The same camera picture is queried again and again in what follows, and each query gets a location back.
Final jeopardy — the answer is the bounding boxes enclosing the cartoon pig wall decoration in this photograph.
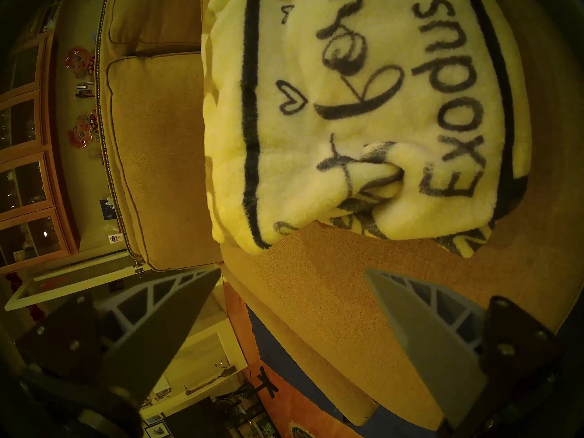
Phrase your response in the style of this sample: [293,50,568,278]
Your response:
[68,111,99,148]
[65,47,95,75]

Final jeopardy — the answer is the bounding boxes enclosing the mustard fabric loveseat sofa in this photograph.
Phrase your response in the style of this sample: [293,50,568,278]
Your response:
[96,0,584,431]

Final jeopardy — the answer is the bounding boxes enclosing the printed scripture fleece blanket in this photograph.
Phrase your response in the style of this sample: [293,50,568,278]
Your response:
[201,0,533,259]

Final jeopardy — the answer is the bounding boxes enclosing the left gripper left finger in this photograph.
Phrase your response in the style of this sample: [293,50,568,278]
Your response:
[15,268,223,408]

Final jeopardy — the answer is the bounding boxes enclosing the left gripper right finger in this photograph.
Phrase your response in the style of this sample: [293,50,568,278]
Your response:
[364,268,556,428]

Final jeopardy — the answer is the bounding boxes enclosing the wooden wall cabinets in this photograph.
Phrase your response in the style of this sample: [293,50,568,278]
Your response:
[0,31,80,276]

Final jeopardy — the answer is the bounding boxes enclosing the mustard sofa seat cushion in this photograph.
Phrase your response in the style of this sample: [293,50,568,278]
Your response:
[220,0,584,431]

